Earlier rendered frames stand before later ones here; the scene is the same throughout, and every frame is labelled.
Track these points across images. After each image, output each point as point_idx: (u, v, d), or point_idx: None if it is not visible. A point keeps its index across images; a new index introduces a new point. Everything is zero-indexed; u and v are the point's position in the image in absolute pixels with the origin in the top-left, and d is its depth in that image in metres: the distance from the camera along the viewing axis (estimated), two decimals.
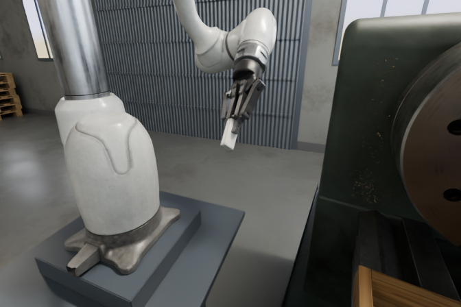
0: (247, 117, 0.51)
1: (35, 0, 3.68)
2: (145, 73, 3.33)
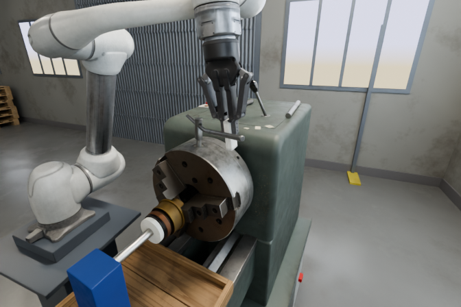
0: (243, 116, 0.49)
1: (30, 23, 4.13)
2: (127, 90, 3.78)
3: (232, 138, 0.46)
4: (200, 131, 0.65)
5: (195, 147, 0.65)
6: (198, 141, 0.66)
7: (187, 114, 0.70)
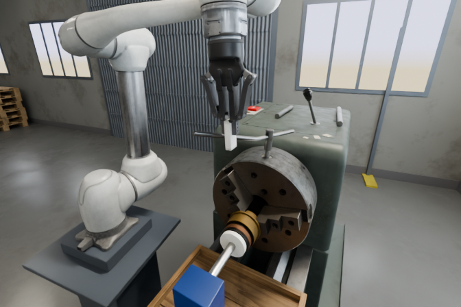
0: (244, 117, 0.49)
1: (40, 25, 4.13)
2: None
3: (209, 137, 0.51)
4: (272, 144, 0.63)
5: (263, 155, 0.66)
6: (269, 153, 0.65)
7: (291, 129, 0.68)
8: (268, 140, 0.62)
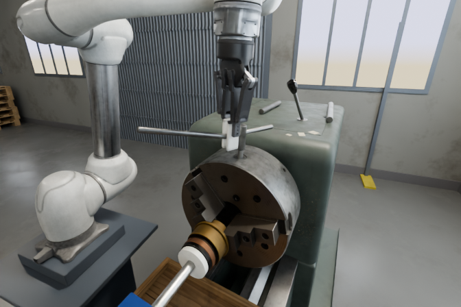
0: (244, 121, 0.47)
1: None
2: (131, 90, 3.68)
3: (160, 134, 0.41)
4: (245, 142, 0.54)
5: (236, 155, 0.56)
6: (243, 152, 0.55)
7: (269, 124, 0.58)
8: (240, 137, 0.52)
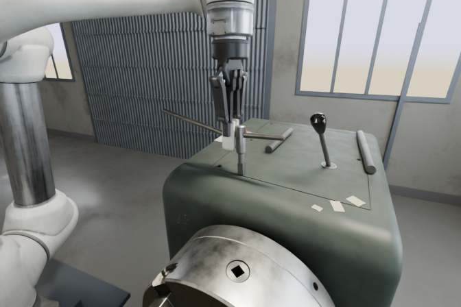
0: (223, 121, 0.46)
1: None
2: (123, 95, 3.44)
3: (174, 117, 0.58)
4: (241, 145, 0.49)
5: (230, 264, 0.32)
6: (243, 157, 0.50)
7: (280, 135, 0.46)
8: (235, 138, 0.50)
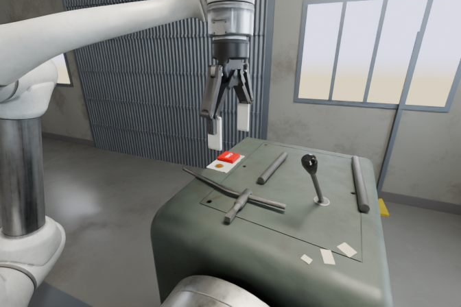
0: (207, 117, 0.40)
1: None
2: (121, 101, 3.42)
3: (191, 173, 0.66)
4: (243, 198, 0.52)
5: None
6: (238, 208, 0.50)
7: (282, 205, 0.51)
8: (241, 194, 0.54)
